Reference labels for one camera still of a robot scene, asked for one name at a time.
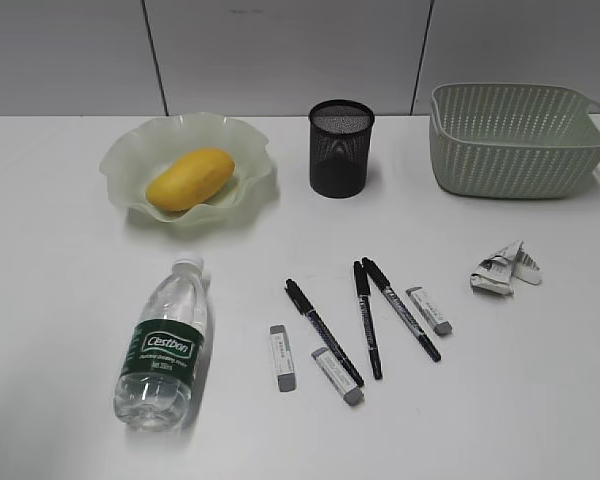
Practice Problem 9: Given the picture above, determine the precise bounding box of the clear plastic water bottle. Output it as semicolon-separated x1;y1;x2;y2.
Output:
113;253;208;432

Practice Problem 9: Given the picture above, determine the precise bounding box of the pale green wavy plate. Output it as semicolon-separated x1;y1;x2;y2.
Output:
100;112;276;228

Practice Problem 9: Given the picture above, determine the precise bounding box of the green woven plastic basket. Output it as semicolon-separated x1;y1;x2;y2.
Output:
429;83;600;200

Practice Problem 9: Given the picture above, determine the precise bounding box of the waste paper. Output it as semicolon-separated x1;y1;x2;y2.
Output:
469;240;542;296

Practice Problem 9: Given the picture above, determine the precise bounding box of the black marker pen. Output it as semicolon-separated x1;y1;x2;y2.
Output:
362;257;441;363
353;260;383;380
285;279;364;387

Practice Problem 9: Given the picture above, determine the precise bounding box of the black mesh pen holder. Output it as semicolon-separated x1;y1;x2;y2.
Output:
308;99;375;199

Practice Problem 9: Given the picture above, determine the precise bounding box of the yellow mango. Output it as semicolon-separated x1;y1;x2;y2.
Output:
146;148;235;212

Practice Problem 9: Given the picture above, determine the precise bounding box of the white grey eraser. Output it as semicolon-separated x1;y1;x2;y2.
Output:
269;325;297;393
405;286;452;337
311;347;364;407

